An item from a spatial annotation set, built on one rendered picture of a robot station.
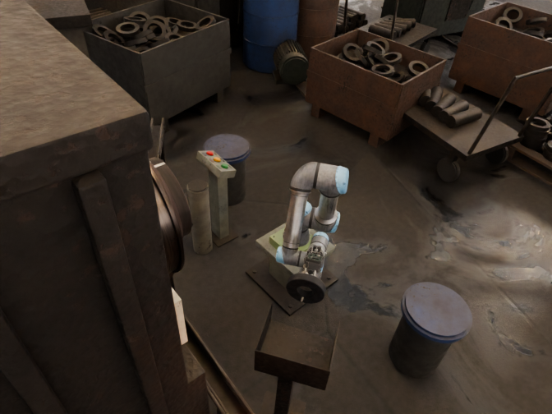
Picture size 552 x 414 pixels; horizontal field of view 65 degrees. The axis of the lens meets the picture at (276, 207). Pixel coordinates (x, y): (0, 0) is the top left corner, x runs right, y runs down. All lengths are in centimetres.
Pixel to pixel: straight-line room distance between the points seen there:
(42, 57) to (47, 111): 19
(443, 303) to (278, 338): 87
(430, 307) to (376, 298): 57
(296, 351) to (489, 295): 157
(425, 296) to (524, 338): 82
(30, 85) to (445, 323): 186
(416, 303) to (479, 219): 141
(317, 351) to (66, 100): 131
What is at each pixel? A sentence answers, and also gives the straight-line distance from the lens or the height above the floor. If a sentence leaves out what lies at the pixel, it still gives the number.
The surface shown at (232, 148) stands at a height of 43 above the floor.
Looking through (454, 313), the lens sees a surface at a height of 43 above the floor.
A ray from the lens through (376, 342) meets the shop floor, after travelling 251.
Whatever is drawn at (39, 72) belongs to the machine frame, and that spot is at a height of 176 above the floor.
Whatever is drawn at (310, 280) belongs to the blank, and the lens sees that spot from 167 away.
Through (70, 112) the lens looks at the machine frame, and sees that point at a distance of 68.
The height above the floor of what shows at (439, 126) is 33.
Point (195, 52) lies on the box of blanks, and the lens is 390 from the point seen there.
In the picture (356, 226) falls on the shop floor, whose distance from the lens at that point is 306.
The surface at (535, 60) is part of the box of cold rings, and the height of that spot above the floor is 56.
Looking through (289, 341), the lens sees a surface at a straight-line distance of 173.
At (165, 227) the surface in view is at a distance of 126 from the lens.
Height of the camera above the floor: 208
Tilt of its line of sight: 42 degrees down
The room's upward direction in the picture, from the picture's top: 4 degrees clockwise
